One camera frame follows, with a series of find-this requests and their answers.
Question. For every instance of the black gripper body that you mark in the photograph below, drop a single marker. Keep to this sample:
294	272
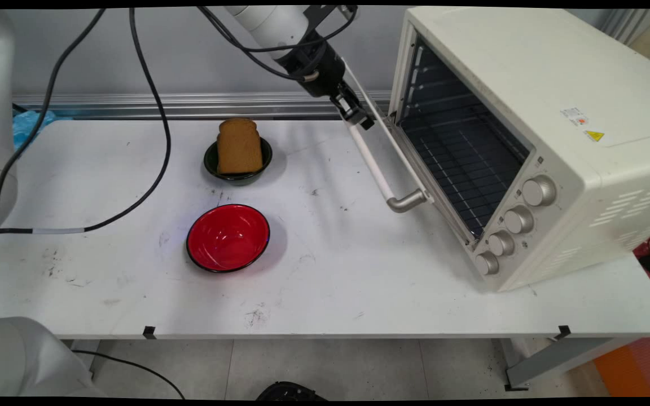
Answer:
319	67

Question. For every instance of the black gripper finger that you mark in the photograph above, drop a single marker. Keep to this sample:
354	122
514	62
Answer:
349	111
361	107

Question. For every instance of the brown bread slice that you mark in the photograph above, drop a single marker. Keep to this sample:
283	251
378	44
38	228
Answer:
239	146

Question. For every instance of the dark green bowl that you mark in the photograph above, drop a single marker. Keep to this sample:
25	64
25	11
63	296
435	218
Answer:
238	179

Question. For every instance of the red bowl with black rim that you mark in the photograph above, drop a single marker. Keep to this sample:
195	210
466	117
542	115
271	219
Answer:
228	239

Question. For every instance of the large silver oven knob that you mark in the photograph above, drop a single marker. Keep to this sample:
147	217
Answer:
539	190

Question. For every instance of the cream toaster oven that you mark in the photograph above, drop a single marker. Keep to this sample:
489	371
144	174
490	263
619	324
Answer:
556	67

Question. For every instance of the small silver oven knob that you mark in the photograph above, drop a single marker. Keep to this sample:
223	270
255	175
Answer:
487	263

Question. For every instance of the white label sticker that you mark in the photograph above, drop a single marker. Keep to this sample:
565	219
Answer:
575	115

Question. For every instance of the yellow warning sticker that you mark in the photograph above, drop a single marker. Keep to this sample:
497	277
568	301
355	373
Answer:
595	136

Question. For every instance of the black round floor object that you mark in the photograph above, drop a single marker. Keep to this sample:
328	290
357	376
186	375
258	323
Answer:
291	392

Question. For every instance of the black table edge clip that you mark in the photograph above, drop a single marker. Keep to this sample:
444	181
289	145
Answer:
565	331
149	332

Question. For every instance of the blue plastic bag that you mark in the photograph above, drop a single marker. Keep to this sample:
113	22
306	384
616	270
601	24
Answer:
26	127

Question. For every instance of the orange box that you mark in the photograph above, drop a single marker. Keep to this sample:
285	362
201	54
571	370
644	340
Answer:
624	372

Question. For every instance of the aluminium rail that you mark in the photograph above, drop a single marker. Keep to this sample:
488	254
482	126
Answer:
189	104

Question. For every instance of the grey table leg frame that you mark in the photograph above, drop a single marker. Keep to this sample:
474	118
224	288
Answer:
556	358

